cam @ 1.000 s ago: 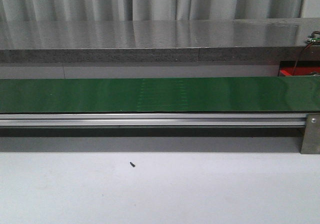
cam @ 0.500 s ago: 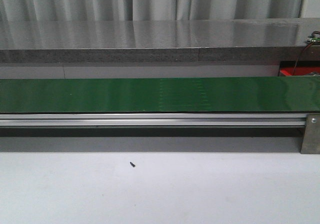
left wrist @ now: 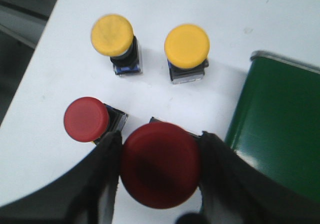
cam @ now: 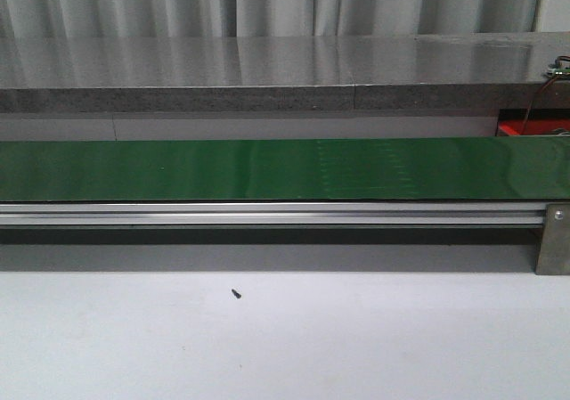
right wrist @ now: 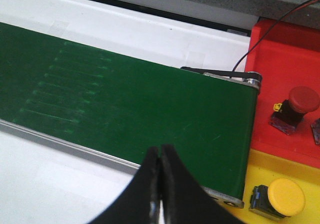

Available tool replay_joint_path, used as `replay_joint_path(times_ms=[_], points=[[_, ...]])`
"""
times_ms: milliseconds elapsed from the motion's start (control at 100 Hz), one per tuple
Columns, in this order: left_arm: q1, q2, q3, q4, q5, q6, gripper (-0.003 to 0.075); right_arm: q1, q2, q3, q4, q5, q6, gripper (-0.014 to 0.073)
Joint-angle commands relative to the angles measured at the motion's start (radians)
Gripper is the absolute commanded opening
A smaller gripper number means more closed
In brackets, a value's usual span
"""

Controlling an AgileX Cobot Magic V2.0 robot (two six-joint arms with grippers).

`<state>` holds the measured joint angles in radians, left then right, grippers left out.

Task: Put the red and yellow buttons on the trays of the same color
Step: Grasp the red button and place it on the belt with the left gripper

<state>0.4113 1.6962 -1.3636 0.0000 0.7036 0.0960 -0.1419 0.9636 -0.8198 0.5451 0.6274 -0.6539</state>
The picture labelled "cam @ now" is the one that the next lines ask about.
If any grey stone counter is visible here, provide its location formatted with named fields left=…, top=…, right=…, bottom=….
left=1, top=32, right=569, bottom=113

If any red plastic tray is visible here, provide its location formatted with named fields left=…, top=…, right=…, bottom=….
left=496, top=109, right=569, bottom=136

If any green conveyor belt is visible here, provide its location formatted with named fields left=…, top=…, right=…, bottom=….
left=1, top=136, right=569, bottom=202

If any small green circuit board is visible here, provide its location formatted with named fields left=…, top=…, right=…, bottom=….
left=544, top=61, right=570, bottom=79

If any grey curtain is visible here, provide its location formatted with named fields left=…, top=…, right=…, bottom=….
left=1, top=0, right=569, bottom=38

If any aluminium conveyor frame rail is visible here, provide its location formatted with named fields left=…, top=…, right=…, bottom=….
left=1, top=202, right=547, bottom=226

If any steel conveyor end bracket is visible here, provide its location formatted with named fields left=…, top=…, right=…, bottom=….
left=535, top=203, right=570, bottom=275

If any red black wire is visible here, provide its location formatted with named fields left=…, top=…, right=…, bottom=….
left=520, top=55, right=570, bottom=137

